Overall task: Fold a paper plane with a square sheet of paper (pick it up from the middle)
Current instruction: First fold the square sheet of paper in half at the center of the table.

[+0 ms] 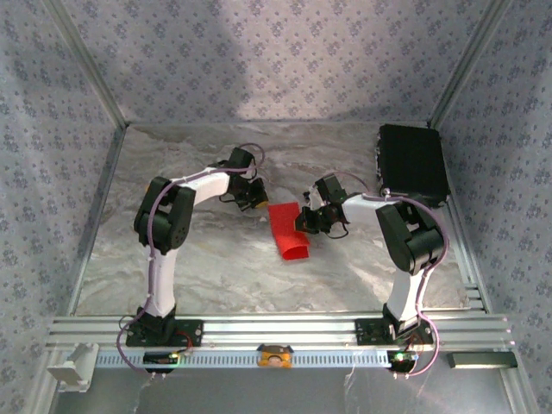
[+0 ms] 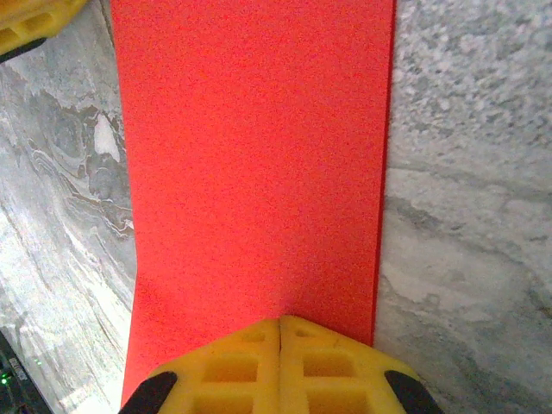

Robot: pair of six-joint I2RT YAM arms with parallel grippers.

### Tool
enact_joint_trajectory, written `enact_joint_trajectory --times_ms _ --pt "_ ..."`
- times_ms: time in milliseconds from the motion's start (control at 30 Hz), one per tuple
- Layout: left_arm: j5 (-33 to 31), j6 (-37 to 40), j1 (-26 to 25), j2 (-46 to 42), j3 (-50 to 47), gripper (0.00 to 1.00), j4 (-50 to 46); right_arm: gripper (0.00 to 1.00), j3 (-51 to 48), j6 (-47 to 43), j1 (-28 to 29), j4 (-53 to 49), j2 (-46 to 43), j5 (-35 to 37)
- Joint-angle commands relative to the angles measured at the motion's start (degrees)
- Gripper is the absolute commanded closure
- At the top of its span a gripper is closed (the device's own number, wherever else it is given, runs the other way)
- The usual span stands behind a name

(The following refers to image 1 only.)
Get red square paper sheet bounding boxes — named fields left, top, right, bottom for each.
left=267, top=200, right=311, bottom=263

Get black hard case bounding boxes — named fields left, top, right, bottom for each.
left=375, top=123, right=453, bottom=209

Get orange cartoon figure sticker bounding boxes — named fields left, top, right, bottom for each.
left=257, top=343, right=294, bottom=369

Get black right controller board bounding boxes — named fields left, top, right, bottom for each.
left=386, top=349, right=419, bottom=373

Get black controller board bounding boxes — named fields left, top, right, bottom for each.
left=143, top=351, right=179, bottom=374
left=386, top=349, right=419, bottom=373

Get black left controller board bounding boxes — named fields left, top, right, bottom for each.
left=143, top=351, right=179, bottom=374

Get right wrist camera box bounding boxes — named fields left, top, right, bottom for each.
left=306, top=172, right=347, bottom=204

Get aluminium mounting rail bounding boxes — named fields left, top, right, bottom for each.
left=45, top=314, right=517, bottom=350

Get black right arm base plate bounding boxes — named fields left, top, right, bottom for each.
left=354, top=317, right=435, bottom=346

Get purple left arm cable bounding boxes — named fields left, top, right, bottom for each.
left=116, top=142, right=266, bottom=380

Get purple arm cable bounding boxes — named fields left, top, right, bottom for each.
left=329, top=171, right=450, bottom=380
left=116, top=142, right=266, bottom=380

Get grey slotted cable duct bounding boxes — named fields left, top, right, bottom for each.
left=94, top=348, right=393, bottom=368

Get aluminium side rail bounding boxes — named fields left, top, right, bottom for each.
left=443, top=196, right=492, bottom=314
left=64, top=124, right=130, bottom=318

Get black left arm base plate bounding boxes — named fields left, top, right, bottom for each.
left=125, top=319, right=204, bottom=348

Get thin red wire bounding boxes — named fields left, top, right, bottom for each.
left=174, top=330, right=194, bottom=355

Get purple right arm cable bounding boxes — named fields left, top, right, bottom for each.
left=329, top=171, right=450, bottom=380

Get aluminium frame post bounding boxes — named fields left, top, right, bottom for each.
left=42, top=0, right=130, bottom=129
left=429, top=0, right=515, bottom=129

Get white plastic bracket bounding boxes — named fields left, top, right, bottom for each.
left=46, top=343, right=99, bottom=393

